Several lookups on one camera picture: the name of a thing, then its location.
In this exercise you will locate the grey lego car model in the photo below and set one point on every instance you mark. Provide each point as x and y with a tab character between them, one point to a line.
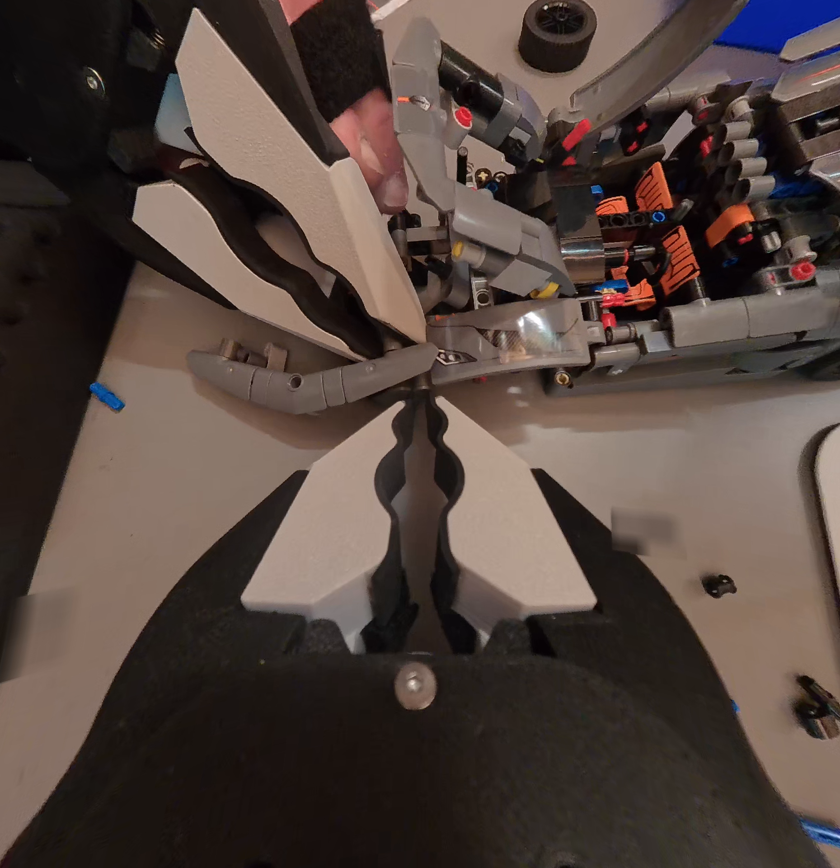
731	319

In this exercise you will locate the small black lego bush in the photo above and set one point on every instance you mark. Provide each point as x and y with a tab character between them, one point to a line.
718	584

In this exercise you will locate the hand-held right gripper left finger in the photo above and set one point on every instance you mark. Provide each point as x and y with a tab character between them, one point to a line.
311	542

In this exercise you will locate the person's left hand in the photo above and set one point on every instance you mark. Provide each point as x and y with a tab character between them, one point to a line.
379	149

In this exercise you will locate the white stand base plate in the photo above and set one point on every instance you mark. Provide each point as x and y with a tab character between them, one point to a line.
838	542

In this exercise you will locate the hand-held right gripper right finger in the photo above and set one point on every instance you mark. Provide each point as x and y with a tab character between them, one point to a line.
521	542

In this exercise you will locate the black lego tire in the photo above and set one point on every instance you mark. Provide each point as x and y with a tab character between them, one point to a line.
557	34

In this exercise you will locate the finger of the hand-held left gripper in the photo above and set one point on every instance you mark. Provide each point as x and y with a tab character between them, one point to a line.
189	230
270	135

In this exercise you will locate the blue plastic bin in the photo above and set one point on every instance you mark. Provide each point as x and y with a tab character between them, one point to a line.
786	24

